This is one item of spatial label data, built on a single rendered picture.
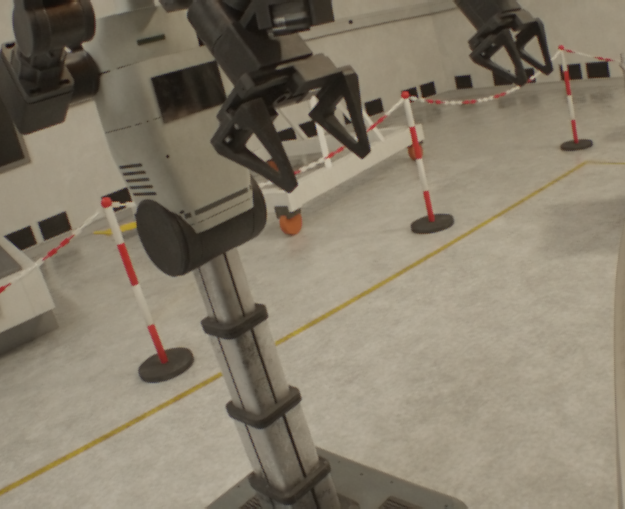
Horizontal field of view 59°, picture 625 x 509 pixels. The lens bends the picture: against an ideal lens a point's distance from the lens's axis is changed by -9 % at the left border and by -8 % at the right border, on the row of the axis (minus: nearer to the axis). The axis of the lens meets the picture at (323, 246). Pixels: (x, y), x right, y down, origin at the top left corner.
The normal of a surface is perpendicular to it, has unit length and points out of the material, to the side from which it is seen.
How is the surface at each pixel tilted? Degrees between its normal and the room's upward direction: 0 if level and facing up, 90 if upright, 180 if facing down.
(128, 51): 90
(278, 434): 90
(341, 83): 87
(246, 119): 108
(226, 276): 90
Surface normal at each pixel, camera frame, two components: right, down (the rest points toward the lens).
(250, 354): 0.70, 0.05
